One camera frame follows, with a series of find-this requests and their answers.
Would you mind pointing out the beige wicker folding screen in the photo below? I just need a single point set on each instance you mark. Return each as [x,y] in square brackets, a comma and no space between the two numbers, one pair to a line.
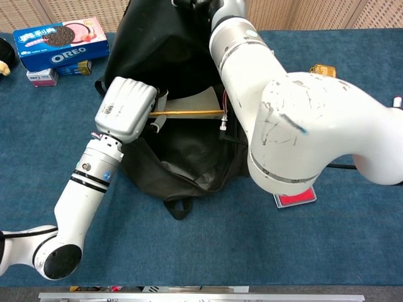
[63,12]

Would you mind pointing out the gold foil snack pack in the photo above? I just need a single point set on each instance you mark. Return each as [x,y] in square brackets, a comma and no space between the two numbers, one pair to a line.
[322,70]

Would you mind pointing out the blue Oreo cookie box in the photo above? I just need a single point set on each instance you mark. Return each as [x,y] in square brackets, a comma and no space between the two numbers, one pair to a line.
[63,47]

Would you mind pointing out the red ink pad case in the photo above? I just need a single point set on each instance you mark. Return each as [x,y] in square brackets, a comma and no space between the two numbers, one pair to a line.
[296,199]

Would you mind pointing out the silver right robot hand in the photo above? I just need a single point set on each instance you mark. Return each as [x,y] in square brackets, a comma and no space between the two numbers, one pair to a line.
[201,2]

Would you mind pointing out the aluminium profile rail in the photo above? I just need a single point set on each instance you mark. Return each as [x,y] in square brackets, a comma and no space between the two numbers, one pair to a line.
[201,297]

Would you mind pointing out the small blue yellow box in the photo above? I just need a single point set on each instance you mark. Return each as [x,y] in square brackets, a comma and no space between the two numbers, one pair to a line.
[78,67]

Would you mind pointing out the white yellow Lexicon book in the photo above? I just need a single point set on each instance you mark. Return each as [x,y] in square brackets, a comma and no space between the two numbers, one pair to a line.
[195,100]

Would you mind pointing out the red white marker pen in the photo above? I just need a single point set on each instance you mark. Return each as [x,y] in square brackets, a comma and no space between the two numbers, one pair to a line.
[398,102]

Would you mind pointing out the small white pink box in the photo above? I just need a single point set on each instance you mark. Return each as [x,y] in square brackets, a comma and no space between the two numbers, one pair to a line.
[42,78]

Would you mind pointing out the blue felt table cover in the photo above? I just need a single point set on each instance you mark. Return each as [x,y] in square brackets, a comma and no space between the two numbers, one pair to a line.
[220,251]

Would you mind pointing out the black fabric backpack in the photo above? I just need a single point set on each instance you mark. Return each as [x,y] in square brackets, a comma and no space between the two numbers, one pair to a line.
[157,56]

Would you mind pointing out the black plush toy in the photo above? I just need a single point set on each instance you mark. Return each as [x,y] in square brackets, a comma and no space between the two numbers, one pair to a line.
[6,53]

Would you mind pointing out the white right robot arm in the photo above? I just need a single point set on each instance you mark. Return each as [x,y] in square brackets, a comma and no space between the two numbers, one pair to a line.
[299,126]

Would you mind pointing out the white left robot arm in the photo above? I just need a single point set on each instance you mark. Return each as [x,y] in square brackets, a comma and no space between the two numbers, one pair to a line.
[82,204]

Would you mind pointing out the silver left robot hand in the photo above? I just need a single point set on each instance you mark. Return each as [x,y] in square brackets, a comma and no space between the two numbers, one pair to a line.
[126,107]

